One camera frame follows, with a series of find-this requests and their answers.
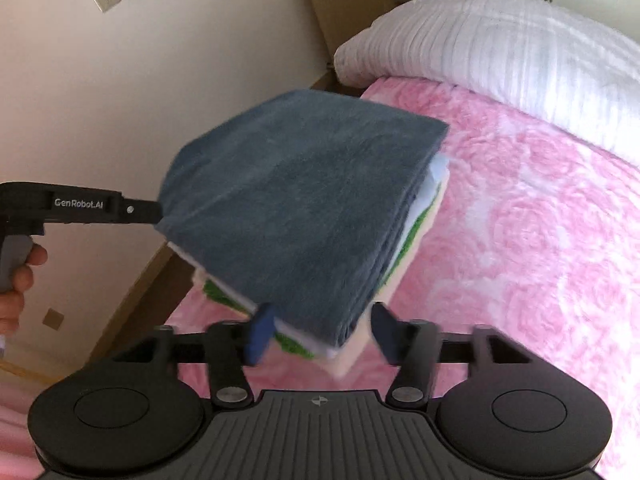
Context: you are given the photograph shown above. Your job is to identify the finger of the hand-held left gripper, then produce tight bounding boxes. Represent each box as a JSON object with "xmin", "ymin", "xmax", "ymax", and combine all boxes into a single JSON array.
[{"xmin": 120, "ymin": 199, "xmax": 165, "ymax": 224}]

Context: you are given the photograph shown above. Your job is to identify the pink floral blanket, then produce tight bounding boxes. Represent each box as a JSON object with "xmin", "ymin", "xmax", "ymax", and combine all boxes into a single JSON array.
[{"xmin": 165, "ymin": 75, "xmax": 640, "ymax": 476}]

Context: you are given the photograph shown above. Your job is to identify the white ribbed pillow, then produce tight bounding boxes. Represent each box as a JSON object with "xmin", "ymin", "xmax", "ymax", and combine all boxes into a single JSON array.
[{"xmin": 332, "ymin": 0, "xmax": 640, "ymax": 168}]

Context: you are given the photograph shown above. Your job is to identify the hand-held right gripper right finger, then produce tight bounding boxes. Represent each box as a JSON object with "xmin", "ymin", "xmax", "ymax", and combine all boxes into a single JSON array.
[{"xmin": 370, "ymin": 301, "xmax": 536, "ymax": 409}]

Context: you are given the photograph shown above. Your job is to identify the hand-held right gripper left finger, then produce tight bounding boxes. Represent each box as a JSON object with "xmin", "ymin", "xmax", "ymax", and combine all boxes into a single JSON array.
[{"xmin": 112, "ymin": 302, "xmax": 277, "ymax": 411}]

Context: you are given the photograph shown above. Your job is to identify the pale pink cloth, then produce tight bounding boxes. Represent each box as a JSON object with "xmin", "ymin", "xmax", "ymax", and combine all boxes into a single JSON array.
[{"xmin": 0, "ymin": 365, "xmax": 46, "ymax": 480}]

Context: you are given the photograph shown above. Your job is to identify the blue grey pants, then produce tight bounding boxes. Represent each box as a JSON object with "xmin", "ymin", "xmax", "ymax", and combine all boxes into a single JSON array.
[{"xmin": 154, "ymin": 89, "xmax": 450, "ymax": 348}]

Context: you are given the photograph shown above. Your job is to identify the person's left hand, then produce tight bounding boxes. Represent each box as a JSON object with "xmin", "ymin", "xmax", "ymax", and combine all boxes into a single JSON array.
[{"xmin": 0, "ymin": 242, "xmax": 49, "ymax": 339}]

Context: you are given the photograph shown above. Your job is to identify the cream garment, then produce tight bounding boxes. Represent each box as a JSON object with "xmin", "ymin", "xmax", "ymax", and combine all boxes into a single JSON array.
[{"xmin": 192, "ymin": 170, "xmax": 451, "ymax": 381}]

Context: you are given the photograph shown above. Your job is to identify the white garment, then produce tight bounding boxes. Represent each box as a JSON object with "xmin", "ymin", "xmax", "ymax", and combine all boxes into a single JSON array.
[{"xmin": 167, "ymin": 152, "xmax": 451, "ymax": 361}]

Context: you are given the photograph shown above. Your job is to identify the green garment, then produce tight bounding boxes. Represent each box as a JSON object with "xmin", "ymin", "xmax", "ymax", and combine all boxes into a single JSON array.
[{"xmin": 202, "ymin": 207, "xmax": 433, "ymax": 361}]

